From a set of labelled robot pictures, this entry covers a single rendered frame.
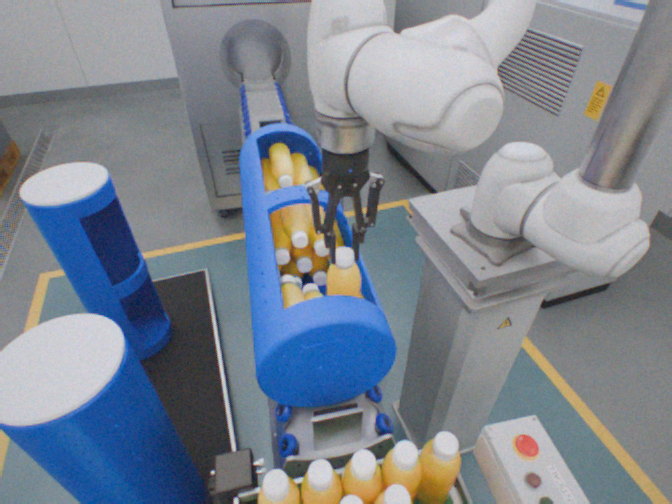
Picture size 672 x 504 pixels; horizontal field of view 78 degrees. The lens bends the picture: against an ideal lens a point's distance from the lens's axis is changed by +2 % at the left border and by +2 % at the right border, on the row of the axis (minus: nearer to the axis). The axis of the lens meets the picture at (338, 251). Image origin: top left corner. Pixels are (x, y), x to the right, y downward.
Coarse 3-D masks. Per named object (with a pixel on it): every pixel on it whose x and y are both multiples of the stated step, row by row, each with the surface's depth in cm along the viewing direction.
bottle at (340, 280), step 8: (336, 264) 79; (352, 264) 79; (328, 272) 81; (336, 272) 79; (344, 272) 79; (352, 272) 79; (328, 280) 81; (336, 280) 80; (344, 280) 79; (352, 280) 80; (360, 280) 82; (328, 288) 82; (336, 288) 80; (344, 288) 80; (352, 288) 81; (360, 288) 84; (352, 296) 82
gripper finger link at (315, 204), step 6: (306, 180) 68; (312, 192) 67; (312, 198) 68; (318, 198) 68; (312, 204) 69; (318, 204) 69; (312, 210) 70; (318, 210) 70; (312, 216) 72; (318, 216) 70; (318, 222) 71; (318, 228) 72; (318, 234) 73
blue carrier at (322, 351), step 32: (288, 128) 135; (256, 160) 124; (320, 160) 143; (256, 192) 112; (288, 192) 106; (320, 192) 109; (256, 224) 103; (256, 256) 95; (256, 288) 89; (320, 288) 117; (256, 320) 84; (288, 320) 76; (320, 320) 74; (352, 320) 75; (384, 320) 82; (256, 352) 80; (288, 352) 76; (320, 352) 78; (352, 352) 80; (384, 352) 83; (288, 384) 83; (320, 384) 85; (352, 384) 88
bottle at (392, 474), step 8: (392, 448) 73; (392, 456) 71; (384, 464) 73; (392, 464) 71; (416, 464) 70; (384, 472) 72; (392, 472) 70; (400, 472) 70; (408, 472) 70; (416, 472) 70; (384, 480) 73; (392, 480) 71; (400, 480) 70; (408, 480) 70; (416, 480) 71; (384, 488) 75; (408, 488) 71; (416, 488) 72
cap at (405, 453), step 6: (402, 444) 70; (408, 444) 70; (396, 450) 69; (402, 450) 69; (408, 450) 69; (414, 450) 69; (396, 456) 69; (402, 456) 69; (408, 456) 69; (414, 456) 69; (396, 462) 70; (402, 462) 68; (408, 462) 68; (414, 462) 69
